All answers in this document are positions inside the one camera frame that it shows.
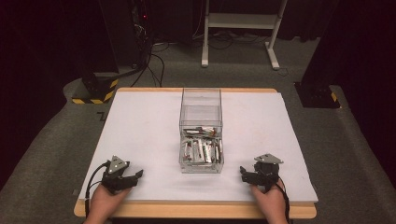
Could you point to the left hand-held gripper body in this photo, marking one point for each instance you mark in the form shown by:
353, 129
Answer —
115, 179

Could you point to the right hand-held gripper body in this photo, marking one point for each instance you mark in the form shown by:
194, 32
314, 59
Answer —
267, 172

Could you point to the person's left hand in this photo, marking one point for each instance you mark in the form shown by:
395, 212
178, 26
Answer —
104, 202

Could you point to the person's right hand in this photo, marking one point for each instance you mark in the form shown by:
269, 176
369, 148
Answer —
272, 200

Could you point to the white table mat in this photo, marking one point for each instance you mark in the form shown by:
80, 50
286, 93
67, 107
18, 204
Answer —
143, 133

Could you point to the clear plastic drawer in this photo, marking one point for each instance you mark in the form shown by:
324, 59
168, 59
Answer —
201, 168

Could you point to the pile of metal parts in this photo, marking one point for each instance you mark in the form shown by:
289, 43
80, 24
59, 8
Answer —
202, 149

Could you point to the wooden table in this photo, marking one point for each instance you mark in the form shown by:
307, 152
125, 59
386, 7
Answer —
193, 210

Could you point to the clear plastic drawer case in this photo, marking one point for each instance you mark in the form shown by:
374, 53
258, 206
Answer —
201, 102

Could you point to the dark equipment rack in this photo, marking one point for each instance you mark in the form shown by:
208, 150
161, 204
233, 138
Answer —
141, 31

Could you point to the white metal stand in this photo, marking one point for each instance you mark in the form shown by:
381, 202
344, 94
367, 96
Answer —
243, 21

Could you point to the black post with striped base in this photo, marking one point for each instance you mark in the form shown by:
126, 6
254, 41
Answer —
98, 90

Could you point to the black post with square base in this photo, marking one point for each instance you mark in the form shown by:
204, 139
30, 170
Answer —
317, 95

